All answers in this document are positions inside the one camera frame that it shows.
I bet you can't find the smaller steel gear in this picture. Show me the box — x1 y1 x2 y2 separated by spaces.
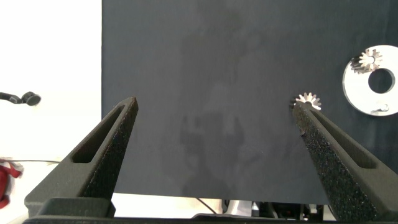
289 91 322 111

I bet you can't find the round white plate with pins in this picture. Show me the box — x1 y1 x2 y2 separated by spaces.
342 45 398 117

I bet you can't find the black clamp with cable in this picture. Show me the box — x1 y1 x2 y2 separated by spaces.
0 91 42 107

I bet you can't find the robot torso base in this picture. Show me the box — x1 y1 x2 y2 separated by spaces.
192 198 337 222

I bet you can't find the larger steel gear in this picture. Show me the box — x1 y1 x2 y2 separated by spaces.
350 49 384 75

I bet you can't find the thin black cable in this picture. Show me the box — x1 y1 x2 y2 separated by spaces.
8 159 62 165

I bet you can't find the dark mat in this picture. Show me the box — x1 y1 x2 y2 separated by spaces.
101 0 398 206

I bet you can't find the red object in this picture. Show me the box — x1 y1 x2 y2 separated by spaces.
0 157 24 210

